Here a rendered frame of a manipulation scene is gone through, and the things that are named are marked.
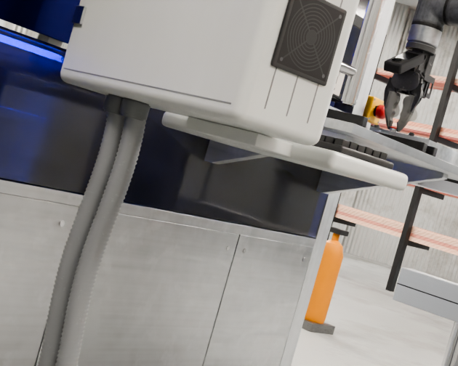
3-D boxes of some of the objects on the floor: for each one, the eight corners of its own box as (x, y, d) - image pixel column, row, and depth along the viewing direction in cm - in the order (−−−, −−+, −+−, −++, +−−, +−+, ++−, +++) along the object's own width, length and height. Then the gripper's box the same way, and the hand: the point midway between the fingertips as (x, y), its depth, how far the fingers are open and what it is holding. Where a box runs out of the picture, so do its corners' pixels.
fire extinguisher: (288, 318, 498) (315, 221, 497) (331, 331, 497) (360, 234, 495) (287, 324, 475) (316, 223, 473) (334, 338, 473) (363, 237, 471)
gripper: (448, 54, 220) (423, 139, 220) (411, 49, 226) (387, 131, 226) (434, 45, 213) (408, 133, 213) (396, 39, 219) (371, 124, 219)
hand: (393, 124), depth 218 cm, fingers closed, pressing on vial
